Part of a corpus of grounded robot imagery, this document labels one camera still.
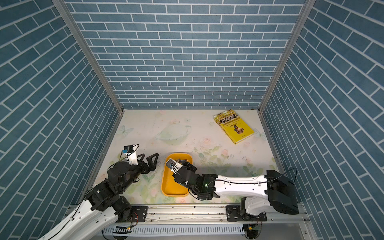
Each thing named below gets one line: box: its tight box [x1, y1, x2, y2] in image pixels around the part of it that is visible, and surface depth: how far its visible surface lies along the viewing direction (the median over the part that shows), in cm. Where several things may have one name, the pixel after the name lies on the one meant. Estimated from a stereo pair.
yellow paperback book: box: [213, 109, 255, 145], surface depth 109 cm
